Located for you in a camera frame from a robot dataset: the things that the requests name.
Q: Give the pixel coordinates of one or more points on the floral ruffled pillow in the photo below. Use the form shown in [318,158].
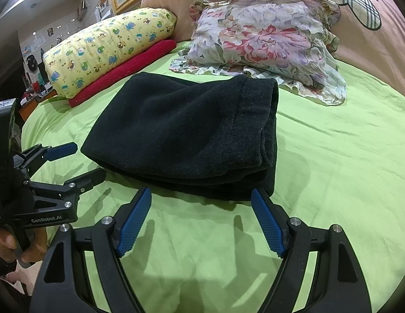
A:
[286,40]

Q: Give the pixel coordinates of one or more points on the black fleece pants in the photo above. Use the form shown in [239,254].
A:
[215,139]

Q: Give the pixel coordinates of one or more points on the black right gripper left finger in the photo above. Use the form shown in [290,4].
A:
[63,284]

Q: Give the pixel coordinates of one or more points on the red folded blanket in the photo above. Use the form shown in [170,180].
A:
[131,66]

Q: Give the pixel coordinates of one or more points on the person's left hand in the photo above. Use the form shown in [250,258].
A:
[35,252]

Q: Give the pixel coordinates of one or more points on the light green bed sheet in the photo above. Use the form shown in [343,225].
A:
[335,164]

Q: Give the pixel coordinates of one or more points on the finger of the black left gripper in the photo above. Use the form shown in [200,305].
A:
[75,186]
[30,160]

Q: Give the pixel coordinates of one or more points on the yellow cartoon print pillow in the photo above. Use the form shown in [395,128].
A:
[90,53]

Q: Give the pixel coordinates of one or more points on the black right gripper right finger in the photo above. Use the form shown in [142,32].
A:
[338,283]

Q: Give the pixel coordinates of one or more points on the cluttered dresser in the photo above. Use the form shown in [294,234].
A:
[38,88]

